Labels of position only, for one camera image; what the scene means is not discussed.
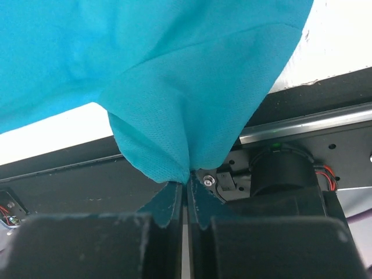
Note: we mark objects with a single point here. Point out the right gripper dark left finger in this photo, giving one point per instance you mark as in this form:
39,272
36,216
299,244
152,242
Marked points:
164,233

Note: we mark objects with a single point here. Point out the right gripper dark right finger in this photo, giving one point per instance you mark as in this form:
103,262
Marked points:
201,207

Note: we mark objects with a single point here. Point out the teal t shirt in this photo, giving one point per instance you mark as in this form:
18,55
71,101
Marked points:
178,79

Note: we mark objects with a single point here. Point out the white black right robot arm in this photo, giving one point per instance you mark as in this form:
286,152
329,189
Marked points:
287,228

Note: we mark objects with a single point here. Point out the aluminium front rail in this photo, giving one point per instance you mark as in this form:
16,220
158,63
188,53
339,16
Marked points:
306,124

